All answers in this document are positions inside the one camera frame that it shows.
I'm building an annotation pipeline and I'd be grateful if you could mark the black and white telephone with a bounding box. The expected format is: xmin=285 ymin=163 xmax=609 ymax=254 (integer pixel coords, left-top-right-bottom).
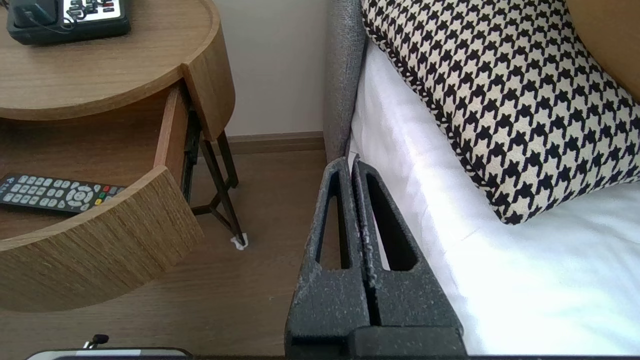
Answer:
xmin=6 ymin=0 xmax=132 ymax=46

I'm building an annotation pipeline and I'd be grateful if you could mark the brown velvet cushion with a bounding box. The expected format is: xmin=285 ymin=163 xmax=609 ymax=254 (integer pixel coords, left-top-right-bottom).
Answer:
xmin=565 ymin=0 xmax=640 ymax=105

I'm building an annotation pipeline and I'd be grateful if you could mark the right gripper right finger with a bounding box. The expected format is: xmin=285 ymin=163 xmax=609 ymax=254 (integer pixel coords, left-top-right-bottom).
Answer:
xmin=351 ymin=155 xmax=467 ymax=358

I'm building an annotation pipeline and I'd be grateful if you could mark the curved-front wooden table drawer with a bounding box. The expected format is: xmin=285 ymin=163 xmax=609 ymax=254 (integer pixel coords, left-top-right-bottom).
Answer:
xmin=0 ymin=82 xmax=206 ymax=313

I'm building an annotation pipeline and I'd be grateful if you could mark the black TV remote control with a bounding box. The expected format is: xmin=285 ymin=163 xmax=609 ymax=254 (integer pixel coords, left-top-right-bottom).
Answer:
xmin=0 ymin=172 xmax=127 ymax=216

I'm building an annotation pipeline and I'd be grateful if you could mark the black white houndstooth pillow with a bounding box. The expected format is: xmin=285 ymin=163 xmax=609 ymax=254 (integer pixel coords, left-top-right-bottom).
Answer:
xmin=360 ymin=0 xmax=640 ymax=226

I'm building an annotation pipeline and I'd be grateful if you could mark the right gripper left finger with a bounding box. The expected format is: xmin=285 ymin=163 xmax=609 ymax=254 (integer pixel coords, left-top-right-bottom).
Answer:
xmin=284 ymin=157 xmax=372 ymax=358

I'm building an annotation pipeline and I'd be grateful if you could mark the grey fabric headboard frame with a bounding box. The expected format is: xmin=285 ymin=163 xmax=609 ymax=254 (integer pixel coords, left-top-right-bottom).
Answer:
xmin=323 ymin=0 xmax=369 ymax=163

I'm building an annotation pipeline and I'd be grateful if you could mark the dark wooden baseboard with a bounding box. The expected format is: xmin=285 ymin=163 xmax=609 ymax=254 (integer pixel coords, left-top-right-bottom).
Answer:
xmin=227 ymin=131 xmax=327 ymax=156

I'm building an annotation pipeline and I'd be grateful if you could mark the round wooden side table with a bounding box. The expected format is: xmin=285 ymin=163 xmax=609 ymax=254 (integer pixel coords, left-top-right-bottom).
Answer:
xmin=0 ymin=0 xmax=249 ymax=248

